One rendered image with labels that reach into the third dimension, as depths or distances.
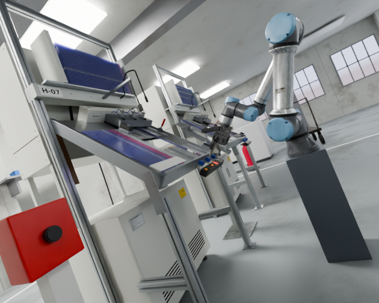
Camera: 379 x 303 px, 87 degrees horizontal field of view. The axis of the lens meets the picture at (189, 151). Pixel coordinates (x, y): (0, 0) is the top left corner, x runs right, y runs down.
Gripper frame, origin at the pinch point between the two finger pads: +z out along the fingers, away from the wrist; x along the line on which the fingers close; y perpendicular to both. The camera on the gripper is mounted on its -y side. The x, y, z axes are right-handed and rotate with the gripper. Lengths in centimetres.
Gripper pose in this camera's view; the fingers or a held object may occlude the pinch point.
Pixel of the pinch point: (209, 154)
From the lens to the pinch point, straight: 122.4
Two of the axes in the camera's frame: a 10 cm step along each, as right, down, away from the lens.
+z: -2.9, 9.2, 2.7
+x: 4.1, -1.4, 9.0
